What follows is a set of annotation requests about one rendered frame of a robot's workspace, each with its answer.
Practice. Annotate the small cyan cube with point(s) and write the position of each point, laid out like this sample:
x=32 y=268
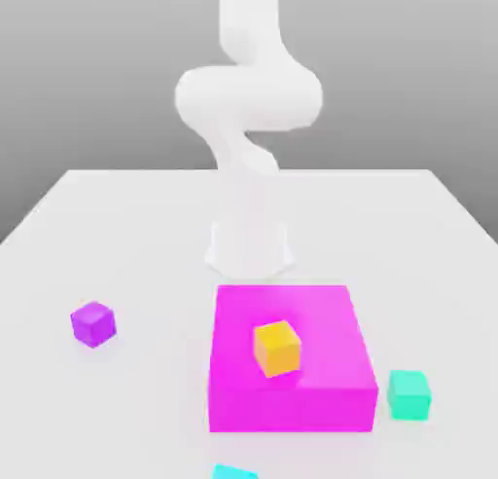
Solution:
x=232 y=472

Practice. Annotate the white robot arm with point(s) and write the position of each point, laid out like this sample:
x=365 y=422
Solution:
x=249 y=97

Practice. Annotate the small teal cube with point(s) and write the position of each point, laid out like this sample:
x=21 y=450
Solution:
x=409 y=395

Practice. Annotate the small purple cube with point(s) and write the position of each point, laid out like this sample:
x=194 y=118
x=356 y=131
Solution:
x=93 y=323

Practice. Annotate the small orange cube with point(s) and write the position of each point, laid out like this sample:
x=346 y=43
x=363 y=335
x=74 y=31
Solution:
x=277 y=350

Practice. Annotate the large magenta box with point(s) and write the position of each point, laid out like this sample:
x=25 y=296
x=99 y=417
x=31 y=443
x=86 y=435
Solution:
x=330 y=405

